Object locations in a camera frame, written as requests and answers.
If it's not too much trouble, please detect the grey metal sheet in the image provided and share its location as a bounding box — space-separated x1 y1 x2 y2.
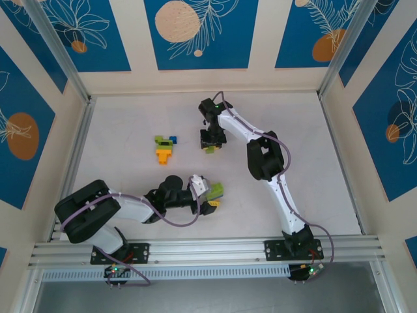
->
32 260 403 313

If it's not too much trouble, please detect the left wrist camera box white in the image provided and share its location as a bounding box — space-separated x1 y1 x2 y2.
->
188 173 210 197

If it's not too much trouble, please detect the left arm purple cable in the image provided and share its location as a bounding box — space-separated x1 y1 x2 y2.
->
59 175 205 288

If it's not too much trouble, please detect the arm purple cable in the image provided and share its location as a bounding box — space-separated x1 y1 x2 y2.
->
212 91 334 270
59 175 205 288

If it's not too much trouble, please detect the aluminium front rail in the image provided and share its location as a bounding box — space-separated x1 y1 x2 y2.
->
27 235 388 271

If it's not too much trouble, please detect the grey slotted cable duct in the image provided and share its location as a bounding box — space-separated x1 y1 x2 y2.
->
41 263 291 282

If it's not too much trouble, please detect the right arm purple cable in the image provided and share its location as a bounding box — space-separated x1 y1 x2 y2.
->
212 91 334 270

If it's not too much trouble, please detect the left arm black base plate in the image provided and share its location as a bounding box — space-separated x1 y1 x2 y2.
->
90 243 151 265

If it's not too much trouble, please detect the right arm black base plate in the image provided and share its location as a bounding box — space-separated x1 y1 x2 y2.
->
264 239 325 261

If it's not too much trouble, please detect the blue floral wall panel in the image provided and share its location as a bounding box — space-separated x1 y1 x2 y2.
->
338 0 417 88
0 45 57 211
37 0 132 73
0 0 68 95
144 0 260 71
274 0 367 70
352 28 417 202

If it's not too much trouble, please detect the aluminium side rail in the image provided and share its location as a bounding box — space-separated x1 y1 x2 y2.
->
47 96 97 243
317 93 367 236

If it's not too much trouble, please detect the aluminium frame post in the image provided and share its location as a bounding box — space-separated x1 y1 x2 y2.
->
22 0 92 104
317 0 390 100

